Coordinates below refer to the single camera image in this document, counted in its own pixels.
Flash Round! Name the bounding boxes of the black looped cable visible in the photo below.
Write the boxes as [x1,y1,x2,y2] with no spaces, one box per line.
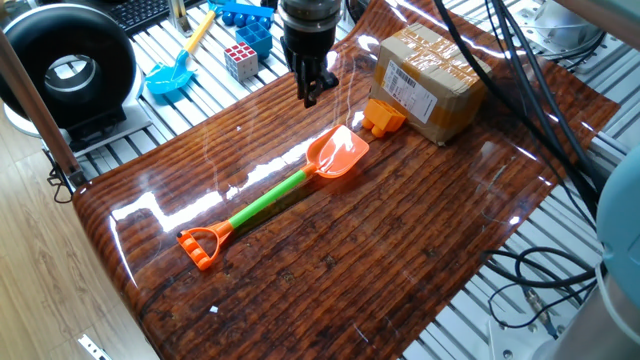
[481,246,601,291]

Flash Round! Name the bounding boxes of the thick black cable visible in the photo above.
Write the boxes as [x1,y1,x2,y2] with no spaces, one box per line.
[433,0,601,217]
[491,0,607,194]

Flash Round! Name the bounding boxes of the small metal stand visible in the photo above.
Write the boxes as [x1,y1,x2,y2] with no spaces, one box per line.
[167,0,194,39]

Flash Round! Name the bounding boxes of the wood grain table mat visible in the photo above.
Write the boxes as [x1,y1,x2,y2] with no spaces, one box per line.
[72,0,622,360]

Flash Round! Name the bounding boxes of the aluminium robot mounting plate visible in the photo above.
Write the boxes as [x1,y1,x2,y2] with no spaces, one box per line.
[487,317,556,360]

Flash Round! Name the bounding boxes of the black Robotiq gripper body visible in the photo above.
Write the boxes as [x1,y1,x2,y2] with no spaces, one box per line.
[279,22,337,70]

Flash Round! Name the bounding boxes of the orange toy building block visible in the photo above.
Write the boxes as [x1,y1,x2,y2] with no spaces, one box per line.
[360,98,407,139]

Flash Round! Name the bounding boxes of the thin black tangled cable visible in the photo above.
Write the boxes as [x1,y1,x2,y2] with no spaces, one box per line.
[45,148,75,205]

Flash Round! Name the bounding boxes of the black keyboard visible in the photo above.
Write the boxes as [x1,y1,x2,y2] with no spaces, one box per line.
[107,0,207,36]

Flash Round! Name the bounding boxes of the perforated aluminium plate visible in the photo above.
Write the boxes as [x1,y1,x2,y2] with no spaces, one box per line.
[509,0,609,69]

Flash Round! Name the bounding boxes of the taped cardboard box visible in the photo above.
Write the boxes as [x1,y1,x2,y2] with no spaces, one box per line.
[369,22,494,147]

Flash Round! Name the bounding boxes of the brown metal frame post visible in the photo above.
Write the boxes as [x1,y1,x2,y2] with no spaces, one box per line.
[0,28,86,190]

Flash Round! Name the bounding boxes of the thin cable with silver connector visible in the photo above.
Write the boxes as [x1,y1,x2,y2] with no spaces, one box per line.
[487,279,599,341]

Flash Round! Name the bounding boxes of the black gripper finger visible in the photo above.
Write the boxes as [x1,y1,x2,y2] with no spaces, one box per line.
[292,52,324,109]
[319,69,340,91]

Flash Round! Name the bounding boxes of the grey fan base plate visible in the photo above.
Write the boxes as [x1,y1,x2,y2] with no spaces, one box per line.
[3,94,154,160]

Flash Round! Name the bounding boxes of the blue toy shovel yellow handle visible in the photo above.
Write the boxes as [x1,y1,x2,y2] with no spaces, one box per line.
[144,2,221,96]

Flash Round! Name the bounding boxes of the Rubik's cube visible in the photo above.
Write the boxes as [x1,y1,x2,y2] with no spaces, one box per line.
[223,41,260,83]

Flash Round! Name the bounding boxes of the orange toy shovel green handle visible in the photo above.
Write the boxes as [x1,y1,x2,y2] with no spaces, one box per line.
[175,123,371,272]

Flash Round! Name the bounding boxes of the white metal bracket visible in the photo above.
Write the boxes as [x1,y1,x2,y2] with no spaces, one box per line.
[77,333,114,360]

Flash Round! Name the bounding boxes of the black ring-shaped fan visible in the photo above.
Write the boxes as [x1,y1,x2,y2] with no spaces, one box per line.
[0,3,137,132]

